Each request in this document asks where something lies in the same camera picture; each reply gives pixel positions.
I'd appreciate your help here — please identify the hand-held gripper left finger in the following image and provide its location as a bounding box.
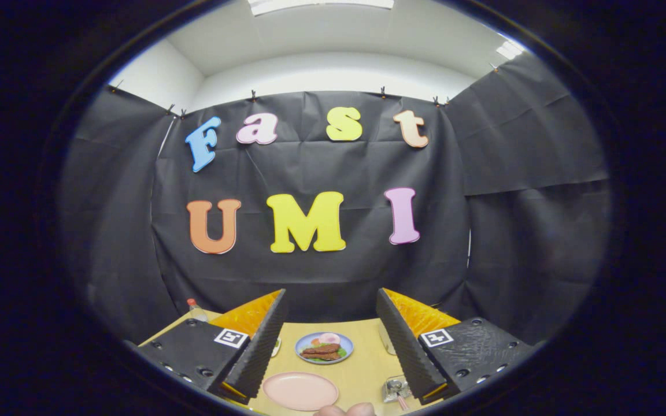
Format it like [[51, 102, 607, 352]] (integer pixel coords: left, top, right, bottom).
[[135, 289, 287, 404]]

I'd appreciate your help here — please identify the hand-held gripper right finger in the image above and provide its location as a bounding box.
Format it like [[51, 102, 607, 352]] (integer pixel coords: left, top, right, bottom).
[[376, 288, 533, 406]]

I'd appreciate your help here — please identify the cream white toaster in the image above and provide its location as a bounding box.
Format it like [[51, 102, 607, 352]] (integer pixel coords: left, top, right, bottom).
[[378, 321, 397, 355]]

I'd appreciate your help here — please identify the blue food plate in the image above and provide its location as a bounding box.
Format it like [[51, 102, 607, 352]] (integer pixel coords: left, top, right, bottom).
[[295, 332, 354, 365]]

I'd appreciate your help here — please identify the green lettuce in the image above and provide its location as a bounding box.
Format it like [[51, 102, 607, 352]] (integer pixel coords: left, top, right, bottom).
[[304, 347, 348, 363]]

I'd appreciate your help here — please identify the pink plate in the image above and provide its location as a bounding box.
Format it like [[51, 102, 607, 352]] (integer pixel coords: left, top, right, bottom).
[[262, 372, 339, 411]]

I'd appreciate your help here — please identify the small ceiling light panel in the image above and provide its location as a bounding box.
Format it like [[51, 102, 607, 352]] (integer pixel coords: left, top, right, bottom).
[[495, 39, 523, 60]]

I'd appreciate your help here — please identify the long ceiling light panel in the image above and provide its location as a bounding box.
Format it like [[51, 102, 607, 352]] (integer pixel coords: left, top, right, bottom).
[[247, 0, 395, 16]]

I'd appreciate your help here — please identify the metal wire cutlery holder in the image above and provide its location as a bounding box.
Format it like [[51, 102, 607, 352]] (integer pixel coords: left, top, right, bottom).
[[382, 376, 412, 403]]

